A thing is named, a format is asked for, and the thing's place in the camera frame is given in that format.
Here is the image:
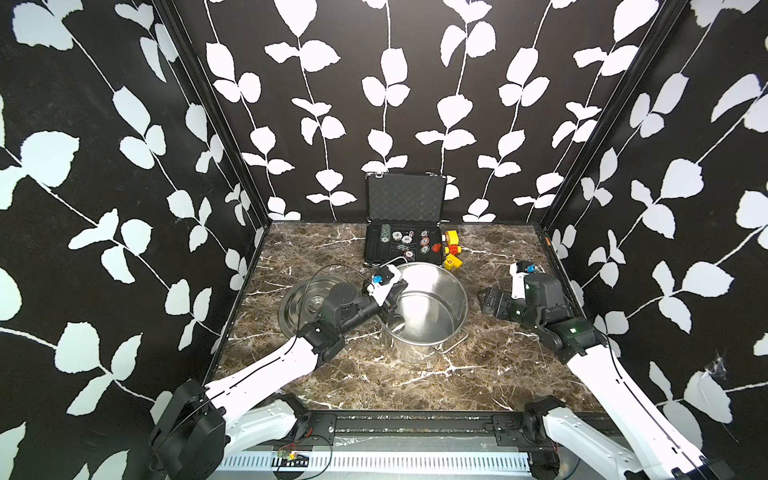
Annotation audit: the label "stainless steel pot lid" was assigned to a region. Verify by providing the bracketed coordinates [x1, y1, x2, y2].
[278, 275, 344, 338]

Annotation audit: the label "long metal spoon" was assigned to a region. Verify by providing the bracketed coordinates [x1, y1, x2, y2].
[382, 294, 406, 333]

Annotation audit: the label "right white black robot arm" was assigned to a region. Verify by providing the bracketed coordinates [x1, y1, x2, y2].
[478, 273, 735, 479]

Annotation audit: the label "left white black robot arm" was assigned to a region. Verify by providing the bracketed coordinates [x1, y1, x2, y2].
[149, 280, 407, 479]

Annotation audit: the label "yellow red toy blocks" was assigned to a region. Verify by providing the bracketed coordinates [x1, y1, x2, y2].
[443, 230, 463, 271]

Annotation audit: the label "black open case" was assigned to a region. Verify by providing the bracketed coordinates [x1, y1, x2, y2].
[363, 172, 447, 266]

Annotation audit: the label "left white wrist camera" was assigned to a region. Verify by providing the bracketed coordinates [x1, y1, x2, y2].
[367, 264, 407, 285]

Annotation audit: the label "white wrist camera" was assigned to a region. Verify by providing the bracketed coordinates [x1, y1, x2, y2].
[367, 264, 407, 285]
[509, 260, 537, 299]

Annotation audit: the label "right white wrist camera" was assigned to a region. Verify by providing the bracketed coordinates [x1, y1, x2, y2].
[509, 260, 537, 299]

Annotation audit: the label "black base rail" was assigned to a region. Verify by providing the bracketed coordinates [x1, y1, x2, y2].
[285, 410, 554, 451]

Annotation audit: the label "white perforated cable duct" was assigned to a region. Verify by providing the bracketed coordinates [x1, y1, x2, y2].
[217, 451, 531, 476]

